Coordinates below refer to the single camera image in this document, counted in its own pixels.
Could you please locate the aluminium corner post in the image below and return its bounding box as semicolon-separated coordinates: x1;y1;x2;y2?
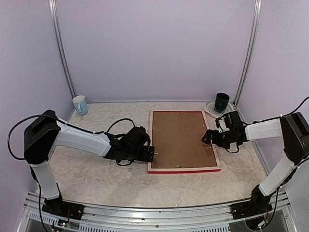
48;0;77;99
233;0;262;108

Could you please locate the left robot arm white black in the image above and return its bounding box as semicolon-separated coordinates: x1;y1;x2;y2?
24;110;155;215

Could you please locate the aluminium front rail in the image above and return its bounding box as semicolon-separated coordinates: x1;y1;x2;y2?
18;190;296;232

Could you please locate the white patterned plate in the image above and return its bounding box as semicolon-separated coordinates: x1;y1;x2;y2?
204;100;236;118

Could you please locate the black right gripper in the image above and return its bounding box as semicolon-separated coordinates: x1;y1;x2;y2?
202;129;235;149

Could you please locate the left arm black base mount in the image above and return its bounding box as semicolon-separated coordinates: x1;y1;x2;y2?
42;202;84;220

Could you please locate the light blue mug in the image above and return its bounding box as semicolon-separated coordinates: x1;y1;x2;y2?
72;95;88;116

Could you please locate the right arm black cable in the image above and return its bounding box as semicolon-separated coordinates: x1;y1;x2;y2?
241;96;309;126

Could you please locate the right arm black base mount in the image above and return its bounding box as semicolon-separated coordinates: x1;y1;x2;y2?
230;201;273;220

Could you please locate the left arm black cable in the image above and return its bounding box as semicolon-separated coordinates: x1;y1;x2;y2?
7;115;136;160

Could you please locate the left aluminium corner post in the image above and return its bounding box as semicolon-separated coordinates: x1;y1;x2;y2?
48;0;77;99

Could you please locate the red wooden picture frame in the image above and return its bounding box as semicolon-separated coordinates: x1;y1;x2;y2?
147;110;221;174

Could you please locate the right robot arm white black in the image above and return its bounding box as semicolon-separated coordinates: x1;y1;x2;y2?
201;111;309;218

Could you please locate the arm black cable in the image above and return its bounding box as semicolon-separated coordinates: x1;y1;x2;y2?
241;96;309;126
7;115;136;160

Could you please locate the brown backing cardboard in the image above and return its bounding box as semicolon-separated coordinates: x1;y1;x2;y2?
148;110;221;174

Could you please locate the right aluminium corner post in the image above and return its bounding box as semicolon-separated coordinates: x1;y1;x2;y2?
233;0;262;108

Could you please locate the dark green cup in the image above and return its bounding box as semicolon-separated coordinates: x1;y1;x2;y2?
214;92;230;113

